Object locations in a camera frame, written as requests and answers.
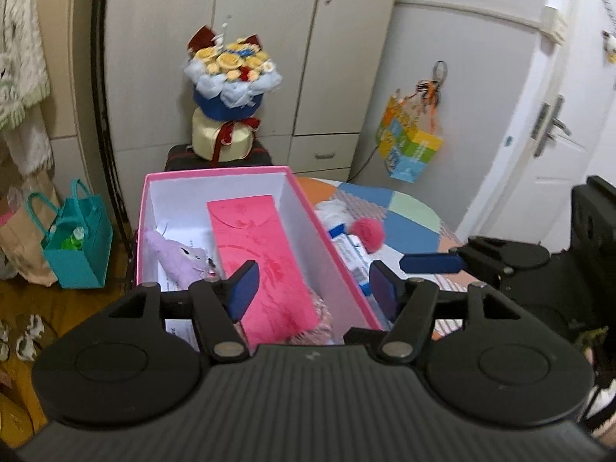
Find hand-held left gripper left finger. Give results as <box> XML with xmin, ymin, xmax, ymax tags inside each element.
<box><xmin>108</xmin><ymin>260</ymin><xmax>261</xmax><ymax>364</ymax></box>

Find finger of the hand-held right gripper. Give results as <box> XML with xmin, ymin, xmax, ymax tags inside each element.
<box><xmin>399</xmin><ymin>253</ymin><xmax>467</xmax><ymax>275</ymax></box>

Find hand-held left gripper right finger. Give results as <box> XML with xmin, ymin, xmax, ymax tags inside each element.
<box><xmin>370</xmin><ymin>260</ymin><xmax>525</xmax><ymax>363</ymax></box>

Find red paper envelope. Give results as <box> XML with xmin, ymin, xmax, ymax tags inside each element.
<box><xmin>207</xmin><ymin>195</ymin><xmax>321</xmax><ymax>342</ymax></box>

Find blue wet wipes packet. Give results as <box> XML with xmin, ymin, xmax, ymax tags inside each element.
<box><xmin>330</xmin><ymin>233</ymin><xmax>377</xmax><ymax>295</ymax></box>

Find pink fluffy pompom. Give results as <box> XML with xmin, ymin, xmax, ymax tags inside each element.
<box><xmin>347</xmin><ymin>218</ymin><xmax>386</xmax><ymax>254</ymax></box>

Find pink floral scrunchie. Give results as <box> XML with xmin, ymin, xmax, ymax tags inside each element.
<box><xmin>288</xmin><ymin>293</ymin><xmax>336</xmax><ymax>345</ymax></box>

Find purple plush toy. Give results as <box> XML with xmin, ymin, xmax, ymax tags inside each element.
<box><xmin>144</xmin><ymin>228</ymin><xmax>218</xmax><ymax>290</ymax></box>

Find pink cardboard box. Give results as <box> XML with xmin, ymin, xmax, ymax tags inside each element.
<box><xmin>136</xmin><ymin>166</ymin><xmax>386</xmax><ymax>347</ymax></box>

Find white fluffy scrunchie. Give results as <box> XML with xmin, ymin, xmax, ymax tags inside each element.
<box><xmin>315</xmin><ymin>199</ymin><xmax>352</xmax><ymax>232</ymax></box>

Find patchwork tablecloth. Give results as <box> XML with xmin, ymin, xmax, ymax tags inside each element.
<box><xmin>293</xmin><ymin>177</ymin><xmax>478</xmax><ymax>343</ymax></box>

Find white door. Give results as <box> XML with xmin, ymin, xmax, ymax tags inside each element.
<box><xmin>455</xmin><ymin>0</ymin><xmax>616</xmax><ymax>253</ymax></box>

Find colourful paper gift bag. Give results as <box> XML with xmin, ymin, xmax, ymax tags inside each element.
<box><xmin>375</xmin><ymin>89</ymin><xmax>444</xmax><ymax>184</ymax></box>

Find dark stool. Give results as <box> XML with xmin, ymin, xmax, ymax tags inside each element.
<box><xmin>164</xmin><ymin>142</ymin><xmax>273</xmax><ymax>173</ymax></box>

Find teal gift bag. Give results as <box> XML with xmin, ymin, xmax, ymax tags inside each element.
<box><xmin>26</xmin><ymin>179</ymin><xmax>114</xmax><ymax>290</ymax></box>

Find flower bouquet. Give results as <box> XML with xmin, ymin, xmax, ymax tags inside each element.
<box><xmin>183</xmin><ymin>24</ymin><xmax>284</xmax><ymax>163</ymax></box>

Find brown paper bag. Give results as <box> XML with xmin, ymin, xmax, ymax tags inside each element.
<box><xmin>0</xmin><ymin>168</ymin><xmax>61</xmax><ymax>286</ymax></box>

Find hanging door plush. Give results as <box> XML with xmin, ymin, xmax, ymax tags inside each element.
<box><xmin>601</xmin><ymin>0</ymin><xmax>616</xmax><ymax>64</ymax></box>

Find yellow bin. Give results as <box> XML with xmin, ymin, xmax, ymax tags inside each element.
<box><xmin>0</xmin><ymin>389</ymin><xmax>45</xmax><ymax>449</ymax></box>

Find cream fluffy pants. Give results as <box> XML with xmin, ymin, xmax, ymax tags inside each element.
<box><xmin>0</xmin><ymin>106</ymin><xmax>55</xmax><ymax>177</ymax></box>

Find beige wardrobe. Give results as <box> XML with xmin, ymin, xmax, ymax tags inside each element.
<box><xmin>106</xmin><ymin>0</ymin><xmax>405</xmax><ymax>182</ymax></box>

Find light wooden board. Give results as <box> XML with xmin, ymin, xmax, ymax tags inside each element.
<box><xmin>33</xmin><ymin>0</ymin><xmax>116</xmax><ymax>217</ymax></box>

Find cream fluffy cardigan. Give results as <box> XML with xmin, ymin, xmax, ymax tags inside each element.
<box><xmin>0</xmin><ymin>0</ymin><xmax>52</xmax><ymax>131</ymax></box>

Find metal door handle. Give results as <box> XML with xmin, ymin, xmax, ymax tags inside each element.
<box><xmin>534</xmin><ymin>95</ymin><xmax>573</xmax><ymax>157</ymax></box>

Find wall hook with hair ties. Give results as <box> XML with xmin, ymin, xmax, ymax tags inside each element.
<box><xmin>416</xmin><ymin>60</ymin><xmax>449</xmax><ymax>107</ymax></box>

